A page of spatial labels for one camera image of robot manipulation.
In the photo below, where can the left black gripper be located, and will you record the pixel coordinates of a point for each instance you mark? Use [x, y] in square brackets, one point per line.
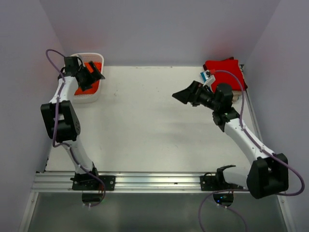
[92, 77]

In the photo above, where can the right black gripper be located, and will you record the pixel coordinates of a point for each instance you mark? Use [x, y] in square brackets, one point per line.
[198, 90]

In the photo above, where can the red t shirt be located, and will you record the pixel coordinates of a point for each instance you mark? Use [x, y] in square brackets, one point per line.
[226, 71]

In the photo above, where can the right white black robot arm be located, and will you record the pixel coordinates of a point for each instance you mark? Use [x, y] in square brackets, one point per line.
[268, 173]

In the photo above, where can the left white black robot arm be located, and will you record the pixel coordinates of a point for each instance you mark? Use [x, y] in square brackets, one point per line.
[63, 126]

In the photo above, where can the blue folded t shirt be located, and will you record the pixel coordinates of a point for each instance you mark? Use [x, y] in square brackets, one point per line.
[206, 77]

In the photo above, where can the beige folded t shirt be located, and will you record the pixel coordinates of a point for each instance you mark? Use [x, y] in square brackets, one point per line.
[236, 95]

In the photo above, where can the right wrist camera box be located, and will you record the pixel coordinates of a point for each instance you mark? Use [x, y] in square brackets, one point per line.
[211, 82]

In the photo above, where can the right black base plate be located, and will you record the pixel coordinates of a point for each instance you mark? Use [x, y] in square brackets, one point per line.
[208, 183]

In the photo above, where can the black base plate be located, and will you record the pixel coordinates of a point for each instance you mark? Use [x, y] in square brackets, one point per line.
[208, 183]
[107, 182]

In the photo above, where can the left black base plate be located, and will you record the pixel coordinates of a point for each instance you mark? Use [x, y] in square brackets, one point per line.
[107, 182]

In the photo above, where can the aluminium mounting rail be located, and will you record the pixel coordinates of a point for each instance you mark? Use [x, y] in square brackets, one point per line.
[125, 182]

